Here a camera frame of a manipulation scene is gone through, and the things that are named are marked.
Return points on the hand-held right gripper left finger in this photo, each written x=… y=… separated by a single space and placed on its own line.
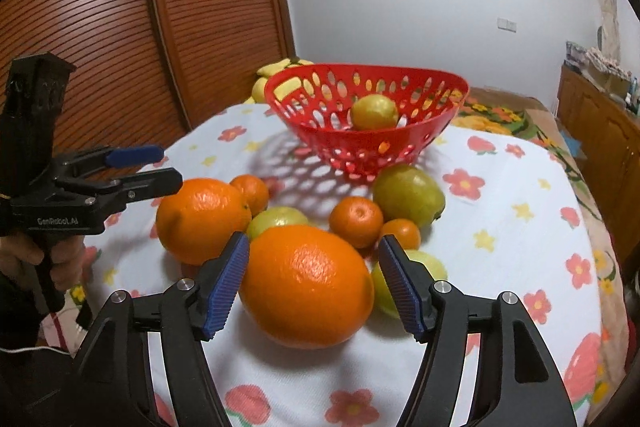
x=227 y=287

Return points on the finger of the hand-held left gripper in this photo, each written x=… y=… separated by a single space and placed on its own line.
x=135 y=155
x=150 y=184

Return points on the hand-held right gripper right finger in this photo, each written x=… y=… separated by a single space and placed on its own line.
x=400 y=287

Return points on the large orange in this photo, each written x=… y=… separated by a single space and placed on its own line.
x=202 y=219
x=305 y=287

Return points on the tangerine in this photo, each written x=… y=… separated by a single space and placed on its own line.
x=252 y=192
x=356 y=222
x=402 y=234

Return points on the yellow-green lemon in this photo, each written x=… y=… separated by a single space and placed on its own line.
x=275 y=219
x=374 y=112
x=431 y=266

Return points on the red perforated plastic basket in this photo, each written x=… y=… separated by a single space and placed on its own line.
x=360 y=157

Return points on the person's left forearm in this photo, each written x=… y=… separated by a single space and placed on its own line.
x=15 y=307

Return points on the person's left hand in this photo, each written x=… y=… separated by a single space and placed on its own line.
x=67 y=264

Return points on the white floral cloth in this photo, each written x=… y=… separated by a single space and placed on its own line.
x=500 y=232

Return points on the wooden louvered wardrobe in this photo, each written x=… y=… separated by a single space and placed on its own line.
x=200 y=7

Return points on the yellow plush toy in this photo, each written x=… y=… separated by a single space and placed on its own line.
x=272 y=69

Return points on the floral blanket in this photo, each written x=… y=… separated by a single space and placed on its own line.
x=500 y=122

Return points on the wooden cabinet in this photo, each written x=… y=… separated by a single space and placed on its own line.
x=600 y=132

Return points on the pile of household clutter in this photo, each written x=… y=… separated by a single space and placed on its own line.
x=600 y=67

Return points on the beige patterned hanging cloth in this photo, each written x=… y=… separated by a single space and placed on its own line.
x=607 y=12

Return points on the white wall switch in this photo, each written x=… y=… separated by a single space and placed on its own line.
x=507 y=24

